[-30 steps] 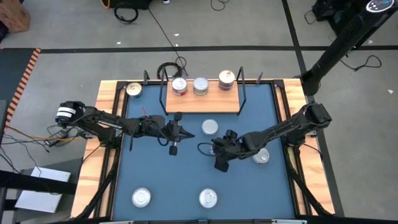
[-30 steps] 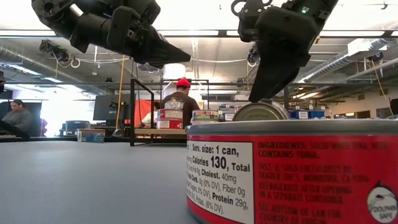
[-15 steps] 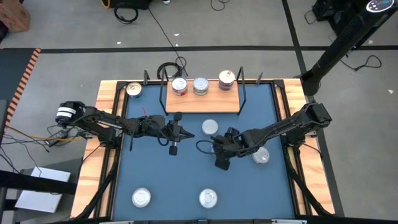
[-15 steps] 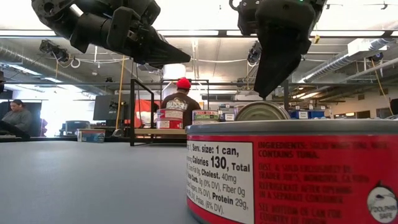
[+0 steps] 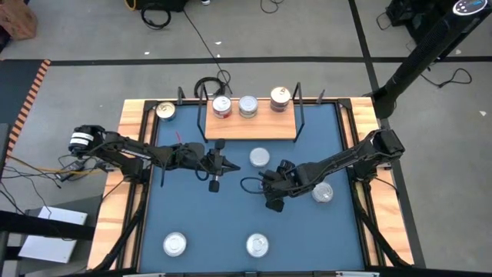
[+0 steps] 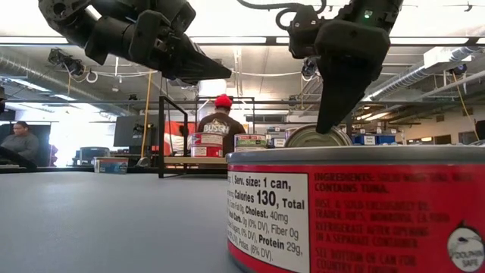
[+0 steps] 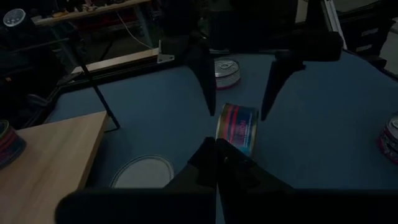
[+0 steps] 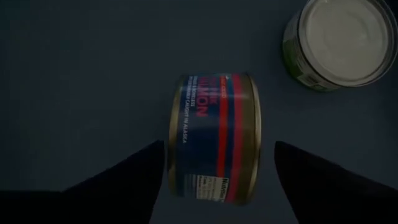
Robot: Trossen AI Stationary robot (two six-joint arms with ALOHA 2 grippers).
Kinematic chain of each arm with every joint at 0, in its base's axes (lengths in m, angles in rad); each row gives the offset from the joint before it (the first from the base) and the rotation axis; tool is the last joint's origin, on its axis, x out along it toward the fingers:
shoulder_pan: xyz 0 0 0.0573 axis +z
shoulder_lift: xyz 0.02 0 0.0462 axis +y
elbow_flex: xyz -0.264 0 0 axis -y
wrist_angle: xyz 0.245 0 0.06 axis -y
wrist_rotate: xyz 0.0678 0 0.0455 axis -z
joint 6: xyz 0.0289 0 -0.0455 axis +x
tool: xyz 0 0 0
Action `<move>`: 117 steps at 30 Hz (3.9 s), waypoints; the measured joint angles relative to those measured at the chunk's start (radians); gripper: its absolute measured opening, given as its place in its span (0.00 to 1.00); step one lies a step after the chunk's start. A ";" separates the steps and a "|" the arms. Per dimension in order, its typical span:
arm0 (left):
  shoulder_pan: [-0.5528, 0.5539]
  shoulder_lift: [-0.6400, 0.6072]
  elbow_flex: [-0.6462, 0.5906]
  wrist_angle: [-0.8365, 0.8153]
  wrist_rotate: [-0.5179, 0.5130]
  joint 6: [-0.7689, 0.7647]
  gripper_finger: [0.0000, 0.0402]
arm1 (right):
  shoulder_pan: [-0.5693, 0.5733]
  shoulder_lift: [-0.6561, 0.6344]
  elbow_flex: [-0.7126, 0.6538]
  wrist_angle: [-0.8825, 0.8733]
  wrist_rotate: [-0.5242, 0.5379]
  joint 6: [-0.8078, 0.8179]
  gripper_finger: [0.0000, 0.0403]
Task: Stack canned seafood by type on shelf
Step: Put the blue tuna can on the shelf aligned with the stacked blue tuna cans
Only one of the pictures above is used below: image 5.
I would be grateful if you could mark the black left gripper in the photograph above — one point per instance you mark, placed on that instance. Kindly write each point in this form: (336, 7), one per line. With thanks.
(200, 157)

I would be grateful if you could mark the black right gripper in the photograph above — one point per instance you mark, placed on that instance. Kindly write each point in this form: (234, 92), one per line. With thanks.
(296, 181)

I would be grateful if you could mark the salmon can gold lid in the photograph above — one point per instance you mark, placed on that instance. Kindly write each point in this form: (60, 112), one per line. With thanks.
(280, 96)
(165, 111)

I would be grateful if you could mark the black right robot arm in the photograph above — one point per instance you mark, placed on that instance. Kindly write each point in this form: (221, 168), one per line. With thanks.
(346, 159)

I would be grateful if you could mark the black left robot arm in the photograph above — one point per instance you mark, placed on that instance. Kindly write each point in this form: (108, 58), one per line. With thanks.
(130, 150)

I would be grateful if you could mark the blue table mat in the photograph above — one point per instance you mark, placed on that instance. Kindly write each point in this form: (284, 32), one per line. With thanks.
(215, 219)

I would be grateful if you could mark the small red tag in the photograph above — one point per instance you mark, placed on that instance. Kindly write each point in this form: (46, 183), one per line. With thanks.
(178, 136)

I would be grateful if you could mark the black power adapter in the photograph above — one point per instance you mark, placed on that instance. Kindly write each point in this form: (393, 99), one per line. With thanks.
(71, 169)

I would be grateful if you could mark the black floor box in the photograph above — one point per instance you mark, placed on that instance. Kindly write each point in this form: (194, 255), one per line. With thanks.
(161, 4)

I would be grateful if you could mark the white flat box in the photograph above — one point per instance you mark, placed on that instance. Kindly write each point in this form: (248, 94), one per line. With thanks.
(50, 246)

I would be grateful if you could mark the black metal beam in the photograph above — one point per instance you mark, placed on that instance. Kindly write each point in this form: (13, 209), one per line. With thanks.
(38, 227)

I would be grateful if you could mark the black tower fan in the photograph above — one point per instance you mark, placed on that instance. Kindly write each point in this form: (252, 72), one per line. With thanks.
(423, 50)

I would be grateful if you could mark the black equipment case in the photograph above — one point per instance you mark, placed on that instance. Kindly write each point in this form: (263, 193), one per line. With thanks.
(399, 11)

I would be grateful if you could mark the black mat orange stripes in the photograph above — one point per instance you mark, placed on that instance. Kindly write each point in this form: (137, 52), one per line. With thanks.
(15, 88)

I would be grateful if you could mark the brown cardboard box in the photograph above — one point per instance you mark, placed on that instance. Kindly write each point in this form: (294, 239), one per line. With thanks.
(15, 19)

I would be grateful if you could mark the wooden shelf black metal frame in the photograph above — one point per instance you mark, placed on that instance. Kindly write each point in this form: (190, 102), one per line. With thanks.
(250, 129)

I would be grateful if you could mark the black slanted frame strut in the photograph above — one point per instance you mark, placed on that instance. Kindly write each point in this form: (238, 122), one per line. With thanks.
(180, 95)
(321, 96)

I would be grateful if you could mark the black metal table frame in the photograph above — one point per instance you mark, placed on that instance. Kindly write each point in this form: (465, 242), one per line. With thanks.
(149, 104)

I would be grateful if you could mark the white edge bracket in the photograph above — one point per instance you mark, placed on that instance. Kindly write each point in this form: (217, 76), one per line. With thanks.
(144, 275)
(357, 274)

